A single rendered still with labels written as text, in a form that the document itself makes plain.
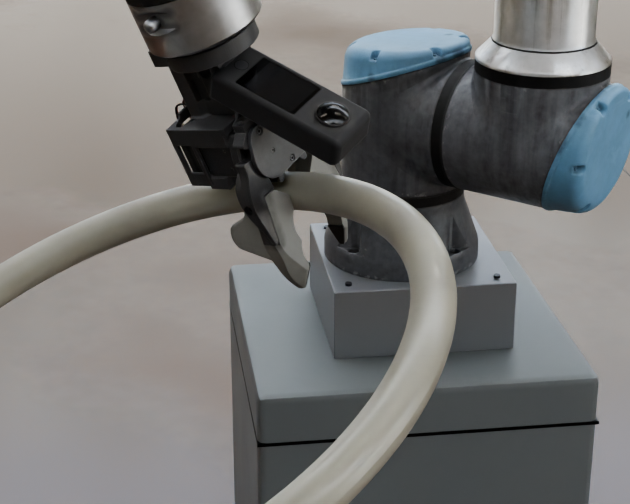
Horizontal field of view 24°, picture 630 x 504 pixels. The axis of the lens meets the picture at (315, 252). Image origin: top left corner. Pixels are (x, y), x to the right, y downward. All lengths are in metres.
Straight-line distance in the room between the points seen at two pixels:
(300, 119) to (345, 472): 0.32
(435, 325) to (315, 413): 0.78
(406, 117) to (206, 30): 0.65
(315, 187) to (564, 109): 0.54
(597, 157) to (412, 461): 0.41
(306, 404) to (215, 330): 2.16
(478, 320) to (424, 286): 0.82
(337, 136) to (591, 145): 0.59
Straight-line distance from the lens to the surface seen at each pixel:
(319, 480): 0.81
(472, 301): 1.73
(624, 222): 4.61
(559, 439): 1.74
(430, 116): 1.64
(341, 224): 1.16
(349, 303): 1.70
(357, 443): 0.82
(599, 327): 3.88
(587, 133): 1.57
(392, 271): 1.72
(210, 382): 3.53
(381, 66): 1.66
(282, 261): 1.12
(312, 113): 1.05
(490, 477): 1.74
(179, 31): 1.04
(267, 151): 1.08
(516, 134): 1.59
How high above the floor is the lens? 1.62
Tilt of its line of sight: 22 degrees down
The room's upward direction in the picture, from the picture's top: straight up
